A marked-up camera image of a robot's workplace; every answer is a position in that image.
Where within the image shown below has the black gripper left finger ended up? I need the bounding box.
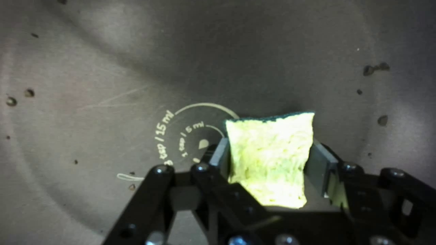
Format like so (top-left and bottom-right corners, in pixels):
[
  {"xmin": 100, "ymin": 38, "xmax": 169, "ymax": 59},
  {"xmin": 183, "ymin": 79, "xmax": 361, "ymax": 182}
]
[{"xmin": 101, "ymin": 135, "xmax": 275, "ymax": 245}]

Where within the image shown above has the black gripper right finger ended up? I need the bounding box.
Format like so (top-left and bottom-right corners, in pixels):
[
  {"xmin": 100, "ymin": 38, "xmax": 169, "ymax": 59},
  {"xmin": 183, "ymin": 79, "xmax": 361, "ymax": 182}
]
[{"xmin": 301, "ymin": 140, "xmax": 436, "ymax": 245}]

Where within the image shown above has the yellow green sponge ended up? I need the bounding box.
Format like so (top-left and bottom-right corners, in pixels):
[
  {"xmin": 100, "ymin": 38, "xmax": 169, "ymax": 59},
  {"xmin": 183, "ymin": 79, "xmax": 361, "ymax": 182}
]
[{"xmin": 225, "ymin": 110, "xmax": 316, "ymax": 210}]

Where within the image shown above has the dark frying pan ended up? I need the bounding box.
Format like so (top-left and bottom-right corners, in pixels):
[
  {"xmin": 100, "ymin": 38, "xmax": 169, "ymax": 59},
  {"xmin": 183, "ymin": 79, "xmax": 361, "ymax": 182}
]
[{"xmin": 0, "ymin": 0, "xmax": 436, "ymax": 245}]

